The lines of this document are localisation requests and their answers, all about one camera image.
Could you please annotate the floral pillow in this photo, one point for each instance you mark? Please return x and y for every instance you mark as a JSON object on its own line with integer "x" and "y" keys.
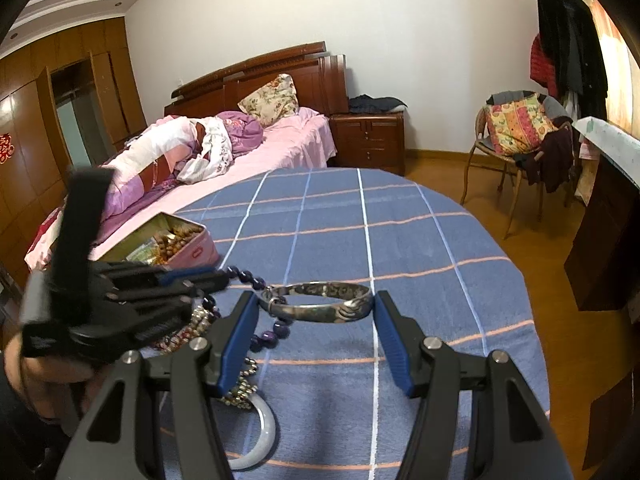
{"x": 270, "y": 100}

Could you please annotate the rattan chair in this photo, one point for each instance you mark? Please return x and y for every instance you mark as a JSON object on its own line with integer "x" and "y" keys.
{"x": 475, "y": 150}

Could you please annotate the printed paper leaflet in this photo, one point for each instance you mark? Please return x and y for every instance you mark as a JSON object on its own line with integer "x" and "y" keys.
{"x": 137, "y": 255}

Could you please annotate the colourful patchwork cushion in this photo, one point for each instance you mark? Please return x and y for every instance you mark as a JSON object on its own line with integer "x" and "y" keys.
{"x": 517, "y": 125}

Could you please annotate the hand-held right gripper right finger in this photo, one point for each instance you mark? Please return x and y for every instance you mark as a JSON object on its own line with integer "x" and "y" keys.
{"x": 395, "y": 345}

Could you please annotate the pale jade bangle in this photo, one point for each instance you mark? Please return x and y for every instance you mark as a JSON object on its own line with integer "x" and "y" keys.
{"x": 267, "y": 430}

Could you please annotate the dark wooden headboard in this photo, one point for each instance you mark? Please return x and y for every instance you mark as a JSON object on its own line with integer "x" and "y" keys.
{"x": 250, "y": 80}

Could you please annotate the dark wooden nightstand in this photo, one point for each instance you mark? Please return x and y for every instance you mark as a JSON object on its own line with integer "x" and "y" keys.
{"x": 370, "y": 142}

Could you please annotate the pink patchwork quilt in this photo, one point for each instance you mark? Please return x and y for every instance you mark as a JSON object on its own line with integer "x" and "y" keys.
{"x": 150, "y": 160}

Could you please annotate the white patterned desk cover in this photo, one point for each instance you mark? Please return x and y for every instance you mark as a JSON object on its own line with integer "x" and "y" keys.
{"x": 610, "y": 142}

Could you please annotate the pink metal tin box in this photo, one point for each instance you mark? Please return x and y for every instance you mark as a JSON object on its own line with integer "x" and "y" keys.
{"x": 196, "y": 256}

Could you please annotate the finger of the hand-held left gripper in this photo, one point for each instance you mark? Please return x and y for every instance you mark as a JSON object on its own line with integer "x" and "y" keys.
{"x": 155, "y": 305}
{"x": 190, "y": 276}

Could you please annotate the silver engraved bangle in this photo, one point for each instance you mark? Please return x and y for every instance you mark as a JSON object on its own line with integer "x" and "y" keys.
{"x": 345, "y": 311}

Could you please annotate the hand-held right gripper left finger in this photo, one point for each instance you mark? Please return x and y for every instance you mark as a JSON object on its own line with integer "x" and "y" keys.
{"x": 241, "y": 345}

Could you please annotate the dark folded clothes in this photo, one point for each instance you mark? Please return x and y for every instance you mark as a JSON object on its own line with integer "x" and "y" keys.
{"x": 375, "y": 105}

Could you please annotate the red hanging jacket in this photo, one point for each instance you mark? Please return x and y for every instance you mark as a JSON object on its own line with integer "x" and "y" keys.
{"x": 542, "y": 65}

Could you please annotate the orange patterned curtain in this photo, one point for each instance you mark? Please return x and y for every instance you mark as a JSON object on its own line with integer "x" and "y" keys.
{"x": 617, "y": 45}

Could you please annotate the dark garment on chair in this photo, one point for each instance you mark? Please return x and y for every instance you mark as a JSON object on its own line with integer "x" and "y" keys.
{"x": 552, "y": 160}

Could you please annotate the purple blanket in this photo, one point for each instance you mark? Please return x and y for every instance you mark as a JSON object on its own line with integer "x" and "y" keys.
{"x": 247, "y": 132}

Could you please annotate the dark wooden desk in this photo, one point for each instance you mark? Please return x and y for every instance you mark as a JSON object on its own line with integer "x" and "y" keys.
{"x": 605, "y": 240}

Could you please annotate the brown wooden wardrobe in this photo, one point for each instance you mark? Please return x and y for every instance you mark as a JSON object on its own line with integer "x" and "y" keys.
{"x": 35, "y": 125}

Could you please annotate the person's left hand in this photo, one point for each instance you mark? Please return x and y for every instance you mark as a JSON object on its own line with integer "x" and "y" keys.
{"x": 37, "y": 382}

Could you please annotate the bed with pink sheet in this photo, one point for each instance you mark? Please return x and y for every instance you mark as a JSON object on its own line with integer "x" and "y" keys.
{"x": 290, "y": 145}

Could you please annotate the blue plaid tablecloth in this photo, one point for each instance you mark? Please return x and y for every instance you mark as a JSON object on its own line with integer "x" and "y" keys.
{"x": 400, "y": 240}

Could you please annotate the black hanging coat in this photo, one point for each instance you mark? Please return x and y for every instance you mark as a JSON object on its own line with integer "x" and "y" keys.
{"x": 575, "y": 45}

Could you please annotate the red paper wardrobe decoration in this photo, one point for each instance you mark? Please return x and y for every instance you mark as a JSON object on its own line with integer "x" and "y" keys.
{"x": 6, "y": 147}

